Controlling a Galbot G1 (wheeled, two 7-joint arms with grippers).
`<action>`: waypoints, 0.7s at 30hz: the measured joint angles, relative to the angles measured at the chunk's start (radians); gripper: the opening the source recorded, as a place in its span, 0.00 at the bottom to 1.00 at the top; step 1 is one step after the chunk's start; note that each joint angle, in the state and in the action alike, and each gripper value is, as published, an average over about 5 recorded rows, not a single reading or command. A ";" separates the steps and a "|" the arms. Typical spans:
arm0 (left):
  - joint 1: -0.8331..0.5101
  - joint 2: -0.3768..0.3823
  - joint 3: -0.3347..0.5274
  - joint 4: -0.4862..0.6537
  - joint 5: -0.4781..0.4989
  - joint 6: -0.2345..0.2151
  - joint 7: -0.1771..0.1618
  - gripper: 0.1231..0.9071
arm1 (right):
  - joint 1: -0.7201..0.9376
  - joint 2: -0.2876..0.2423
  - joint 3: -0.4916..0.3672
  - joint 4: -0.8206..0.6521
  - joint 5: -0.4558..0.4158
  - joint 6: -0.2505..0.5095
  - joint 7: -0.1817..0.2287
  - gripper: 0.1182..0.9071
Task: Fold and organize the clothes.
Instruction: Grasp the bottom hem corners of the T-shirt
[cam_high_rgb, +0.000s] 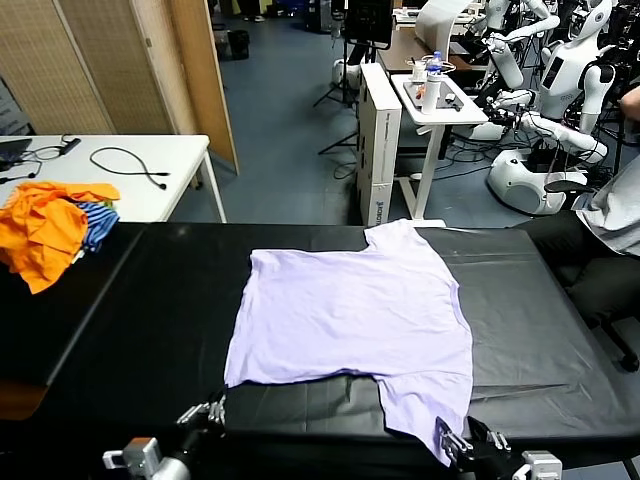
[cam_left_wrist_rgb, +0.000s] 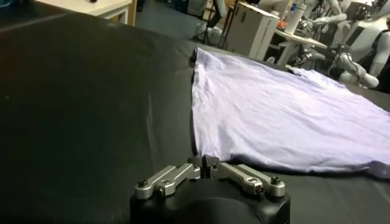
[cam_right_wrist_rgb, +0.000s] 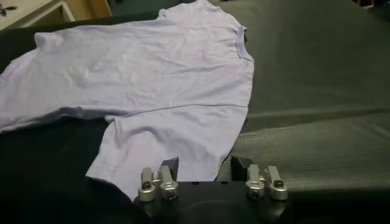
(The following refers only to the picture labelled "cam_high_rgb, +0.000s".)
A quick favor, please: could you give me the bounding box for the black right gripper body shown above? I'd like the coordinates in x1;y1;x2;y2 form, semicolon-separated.
457;443;526;480

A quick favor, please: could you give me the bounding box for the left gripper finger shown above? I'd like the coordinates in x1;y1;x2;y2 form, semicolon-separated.
208;392;228;425
175;402;211;426

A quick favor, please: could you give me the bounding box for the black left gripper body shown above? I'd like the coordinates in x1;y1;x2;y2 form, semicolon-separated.
174;422;229;459

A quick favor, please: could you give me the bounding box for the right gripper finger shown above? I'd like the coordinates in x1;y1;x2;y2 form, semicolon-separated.
435;417;474;464
467;415;512;454

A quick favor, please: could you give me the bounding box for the lavender t-shirt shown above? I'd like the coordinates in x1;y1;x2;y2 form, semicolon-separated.
223;217;475;468

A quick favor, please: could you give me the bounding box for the white rounded robot base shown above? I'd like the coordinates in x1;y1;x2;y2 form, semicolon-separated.
487;148;590;217

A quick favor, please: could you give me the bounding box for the black table cover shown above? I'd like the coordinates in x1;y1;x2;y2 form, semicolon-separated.
47;220;640;454

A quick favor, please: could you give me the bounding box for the seated person grey shirt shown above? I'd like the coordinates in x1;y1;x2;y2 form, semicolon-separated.
509;164;640;326

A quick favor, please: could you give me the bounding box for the blue striped garment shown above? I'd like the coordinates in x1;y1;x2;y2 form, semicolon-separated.
74;199;121;254

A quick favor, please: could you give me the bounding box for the orange garment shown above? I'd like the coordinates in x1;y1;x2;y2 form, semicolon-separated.
0;180;122;295

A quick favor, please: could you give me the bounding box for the white table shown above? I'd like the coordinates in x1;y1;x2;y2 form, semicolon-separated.
0;133;229;224

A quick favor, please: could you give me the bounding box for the tall white cardboard box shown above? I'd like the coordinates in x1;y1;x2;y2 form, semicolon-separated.
357;61;404;227

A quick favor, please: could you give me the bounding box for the dark laptop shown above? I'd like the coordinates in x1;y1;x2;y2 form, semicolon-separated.
0;138;34;172

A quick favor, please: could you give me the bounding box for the small white standing desk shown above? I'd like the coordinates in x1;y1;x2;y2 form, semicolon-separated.
389;72;490;229

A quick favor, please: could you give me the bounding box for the white tumbler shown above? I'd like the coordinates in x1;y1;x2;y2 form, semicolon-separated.
422;72;442;115

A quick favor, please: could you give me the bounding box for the black tray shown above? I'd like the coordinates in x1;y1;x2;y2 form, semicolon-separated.
403;79;464;109

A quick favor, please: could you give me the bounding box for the black tripod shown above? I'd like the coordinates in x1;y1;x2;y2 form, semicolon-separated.
313;37;362;109

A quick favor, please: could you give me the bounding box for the small white dome base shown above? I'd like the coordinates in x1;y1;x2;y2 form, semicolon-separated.
332;57;362;86

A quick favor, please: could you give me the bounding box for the black waste bin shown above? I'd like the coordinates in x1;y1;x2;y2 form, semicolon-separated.
227;28;250;61

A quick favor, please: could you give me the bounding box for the wooden folding screen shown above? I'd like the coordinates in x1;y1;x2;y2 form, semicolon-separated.
0;0;240;175

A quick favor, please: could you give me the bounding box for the white humanoid robot black panel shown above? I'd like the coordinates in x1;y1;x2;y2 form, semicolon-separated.
537;0;621;134

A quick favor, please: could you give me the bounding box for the brown desk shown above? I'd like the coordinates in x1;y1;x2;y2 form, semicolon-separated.
377;27;489;71

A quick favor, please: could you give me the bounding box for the black monitor on stand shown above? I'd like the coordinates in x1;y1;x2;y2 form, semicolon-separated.
344;0;396;51

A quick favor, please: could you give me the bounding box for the white curved machine cover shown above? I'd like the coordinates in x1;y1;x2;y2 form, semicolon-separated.
415;0;474;45

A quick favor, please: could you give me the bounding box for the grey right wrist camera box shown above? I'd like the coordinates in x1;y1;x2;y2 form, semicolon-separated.
512;449;564;480

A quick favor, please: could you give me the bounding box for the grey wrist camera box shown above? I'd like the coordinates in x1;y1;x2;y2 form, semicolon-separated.
512;449;564;480
102;436;164;472

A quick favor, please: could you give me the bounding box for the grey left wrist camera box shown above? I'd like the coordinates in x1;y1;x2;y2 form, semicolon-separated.
102;436;164;472

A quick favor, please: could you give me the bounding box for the black looped cable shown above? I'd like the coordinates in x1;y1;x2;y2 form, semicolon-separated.
89;145;171;190

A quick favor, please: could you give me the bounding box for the thin black earbud cable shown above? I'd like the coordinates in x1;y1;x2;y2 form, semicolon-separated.
0;158;42;184

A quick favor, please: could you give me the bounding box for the black power adapter with cable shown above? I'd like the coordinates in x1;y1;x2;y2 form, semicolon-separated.
22;133;82;161

